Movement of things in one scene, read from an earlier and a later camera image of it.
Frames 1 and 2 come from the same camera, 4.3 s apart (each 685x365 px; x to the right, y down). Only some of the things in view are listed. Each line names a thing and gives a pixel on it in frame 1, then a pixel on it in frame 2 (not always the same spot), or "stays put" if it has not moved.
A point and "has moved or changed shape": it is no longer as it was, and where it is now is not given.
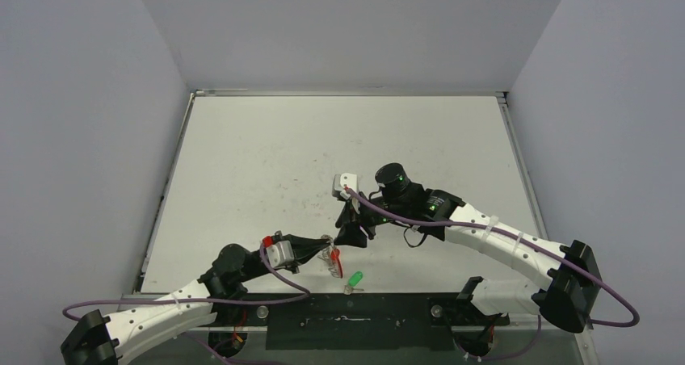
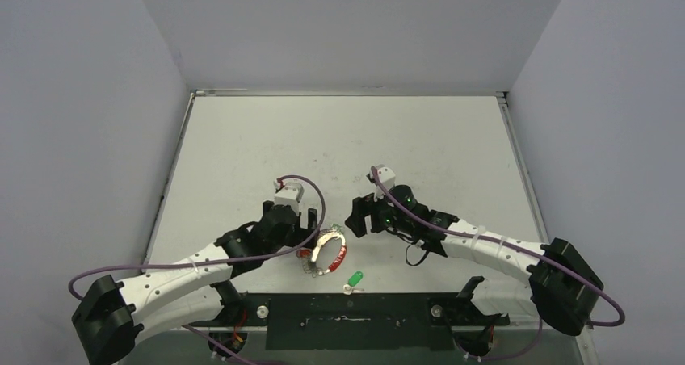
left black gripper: [303, 249] to [303, 233]
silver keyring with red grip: [331, 257] has moved or changed shape
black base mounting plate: [355, 321] stays put
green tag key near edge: [354, 278] stays put
